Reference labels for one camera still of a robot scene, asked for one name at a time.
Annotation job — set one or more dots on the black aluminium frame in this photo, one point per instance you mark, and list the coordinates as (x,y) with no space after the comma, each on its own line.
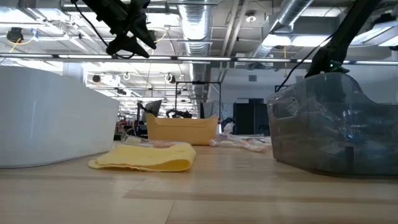
(18,56)

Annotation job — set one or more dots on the silver spiral duct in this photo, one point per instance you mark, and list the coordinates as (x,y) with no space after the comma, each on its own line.
(286,18)
(196,31)

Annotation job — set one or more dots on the white plastic bin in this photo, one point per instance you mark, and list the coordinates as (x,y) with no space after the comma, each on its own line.
(46,118)

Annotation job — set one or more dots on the orange toothbrush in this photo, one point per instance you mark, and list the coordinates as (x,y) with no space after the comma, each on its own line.
(224,143)
(155,143)

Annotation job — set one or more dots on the crumpled clear plastic bags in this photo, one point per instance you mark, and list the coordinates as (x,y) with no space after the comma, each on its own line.
(252,146)

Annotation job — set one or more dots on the black background robot arm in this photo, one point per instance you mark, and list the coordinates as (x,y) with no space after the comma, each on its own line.
(178,113)

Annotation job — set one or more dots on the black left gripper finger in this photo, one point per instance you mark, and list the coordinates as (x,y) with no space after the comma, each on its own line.
(144,31)
(127,46)

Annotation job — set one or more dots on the black stand frame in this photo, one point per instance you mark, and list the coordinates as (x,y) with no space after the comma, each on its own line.
(199,82)

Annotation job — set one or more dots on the grey translucent plastic bin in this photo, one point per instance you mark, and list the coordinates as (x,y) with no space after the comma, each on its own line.
(326,149)

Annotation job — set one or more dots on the yellow folded cloth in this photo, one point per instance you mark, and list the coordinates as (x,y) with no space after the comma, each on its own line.
(149,157)

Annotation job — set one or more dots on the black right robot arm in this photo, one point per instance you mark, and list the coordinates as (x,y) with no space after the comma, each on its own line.
(342,31)

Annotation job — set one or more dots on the black ceiling camera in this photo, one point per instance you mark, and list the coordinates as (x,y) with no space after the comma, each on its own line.
(14,34)

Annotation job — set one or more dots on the orange plastic bin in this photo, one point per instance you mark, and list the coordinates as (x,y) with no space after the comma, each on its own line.
(183,130)

